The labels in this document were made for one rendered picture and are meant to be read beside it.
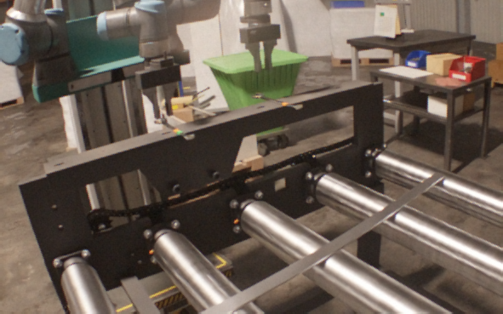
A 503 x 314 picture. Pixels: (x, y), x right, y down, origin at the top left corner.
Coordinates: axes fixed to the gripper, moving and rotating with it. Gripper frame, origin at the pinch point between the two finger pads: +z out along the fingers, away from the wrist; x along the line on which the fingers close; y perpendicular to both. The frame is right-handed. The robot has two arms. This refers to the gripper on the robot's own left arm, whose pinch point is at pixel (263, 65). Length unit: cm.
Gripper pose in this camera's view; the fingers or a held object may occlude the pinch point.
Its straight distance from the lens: 147.9
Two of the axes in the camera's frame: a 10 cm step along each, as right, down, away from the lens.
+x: 8.3, -2.6, 4.9
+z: 0.8, 9.3, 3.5
